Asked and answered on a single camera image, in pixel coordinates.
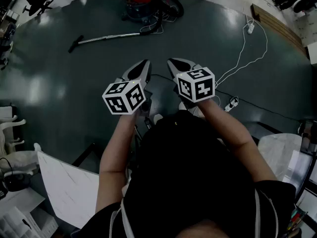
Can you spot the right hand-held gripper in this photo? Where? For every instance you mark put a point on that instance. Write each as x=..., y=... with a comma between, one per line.
x=198, y=88

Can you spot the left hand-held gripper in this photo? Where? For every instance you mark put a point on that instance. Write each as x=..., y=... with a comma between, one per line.
x=119, y=100

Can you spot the metal vacuum wand with nozzle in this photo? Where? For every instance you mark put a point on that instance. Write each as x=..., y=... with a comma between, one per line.
x=111, y=36

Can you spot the person's right forearm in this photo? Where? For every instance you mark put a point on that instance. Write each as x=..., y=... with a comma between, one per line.
x=235, y=137

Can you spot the person's left forearm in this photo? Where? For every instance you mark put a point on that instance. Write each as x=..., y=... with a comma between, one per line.
x=111, y=157

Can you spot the person's white left shoe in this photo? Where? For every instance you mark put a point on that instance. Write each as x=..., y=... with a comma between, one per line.
x=157, y=118

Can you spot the white power strip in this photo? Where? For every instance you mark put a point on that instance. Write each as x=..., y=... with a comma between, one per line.
x=250, y=28
x=231, y=104

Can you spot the wooden platform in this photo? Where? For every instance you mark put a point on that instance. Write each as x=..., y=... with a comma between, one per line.
x=277, y=23

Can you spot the marble table top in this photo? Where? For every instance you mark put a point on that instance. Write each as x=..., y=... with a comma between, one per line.
x=280, y=152

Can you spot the white marble board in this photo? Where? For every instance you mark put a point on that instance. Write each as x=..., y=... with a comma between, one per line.
x=69, y=190

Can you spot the white ornate chair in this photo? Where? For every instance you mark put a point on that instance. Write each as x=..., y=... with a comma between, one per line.
x=10, y=126

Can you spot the black round appliance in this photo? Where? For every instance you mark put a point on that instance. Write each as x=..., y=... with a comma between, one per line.
x=17, y=182

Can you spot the colourful stationery holder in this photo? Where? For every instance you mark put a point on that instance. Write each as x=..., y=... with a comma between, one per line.
x=297, y=220

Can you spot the white cardboard boxes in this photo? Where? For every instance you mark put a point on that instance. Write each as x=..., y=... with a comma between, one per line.
x=15, y=222

